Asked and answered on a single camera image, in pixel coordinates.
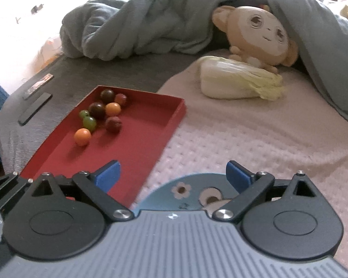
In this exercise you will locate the silver flat bar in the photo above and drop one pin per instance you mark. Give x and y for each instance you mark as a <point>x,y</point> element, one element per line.
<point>37,86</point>

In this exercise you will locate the blue-grey duvet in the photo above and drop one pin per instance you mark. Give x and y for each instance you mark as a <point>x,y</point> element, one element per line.
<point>133,20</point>

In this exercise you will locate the blue cartoon print plate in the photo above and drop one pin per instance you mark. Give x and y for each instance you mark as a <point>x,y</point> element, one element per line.
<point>191,185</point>

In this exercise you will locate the monkey plush toy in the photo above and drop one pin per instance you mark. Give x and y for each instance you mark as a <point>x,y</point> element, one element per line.
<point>258,29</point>

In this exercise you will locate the orange cherry tomato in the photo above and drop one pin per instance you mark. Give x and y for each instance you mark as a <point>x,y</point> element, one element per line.
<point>113,109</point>
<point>82,137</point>

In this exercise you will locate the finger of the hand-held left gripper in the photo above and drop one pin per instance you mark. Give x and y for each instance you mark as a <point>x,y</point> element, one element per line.
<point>16,184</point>

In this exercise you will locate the dark brown cherry tomato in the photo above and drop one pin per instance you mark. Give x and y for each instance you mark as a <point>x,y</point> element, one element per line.
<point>97,110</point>
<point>107,95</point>

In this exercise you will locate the dark red cherry tomato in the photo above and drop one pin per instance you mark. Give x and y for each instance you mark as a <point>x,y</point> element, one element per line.
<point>114,123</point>

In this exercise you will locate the white textured blanket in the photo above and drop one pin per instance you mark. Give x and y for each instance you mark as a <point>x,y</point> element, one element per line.
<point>249,139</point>

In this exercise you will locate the small green cherry tomato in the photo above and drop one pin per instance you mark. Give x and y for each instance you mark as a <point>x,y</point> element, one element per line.
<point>83,113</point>

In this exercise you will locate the red cardboard tray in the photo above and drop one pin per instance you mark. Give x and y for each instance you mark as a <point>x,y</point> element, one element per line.
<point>127,139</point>

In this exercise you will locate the reddish cherry tomato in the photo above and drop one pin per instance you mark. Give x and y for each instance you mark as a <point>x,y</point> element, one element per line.
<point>120,98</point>

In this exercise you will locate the orange and white bag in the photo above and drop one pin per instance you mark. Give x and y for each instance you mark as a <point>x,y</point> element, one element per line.
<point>49,49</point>

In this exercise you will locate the black flat bar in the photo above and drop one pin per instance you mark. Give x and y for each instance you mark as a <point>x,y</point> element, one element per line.
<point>34,108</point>

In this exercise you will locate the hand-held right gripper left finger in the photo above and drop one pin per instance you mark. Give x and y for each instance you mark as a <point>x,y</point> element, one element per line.
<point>108,176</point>

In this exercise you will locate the napa cabbage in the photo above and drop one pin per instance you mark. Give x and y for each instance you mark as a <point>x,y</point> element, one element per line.
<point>235,78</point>

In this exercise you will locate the half-ripe green-red cherry tomato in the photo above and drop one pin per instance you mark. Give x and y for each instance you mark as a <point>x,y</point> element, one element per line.
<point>89,123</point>

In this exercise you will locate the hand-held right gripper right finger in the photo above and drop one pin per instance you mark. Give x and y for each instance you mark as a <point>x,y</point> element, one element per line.
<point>237,176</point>

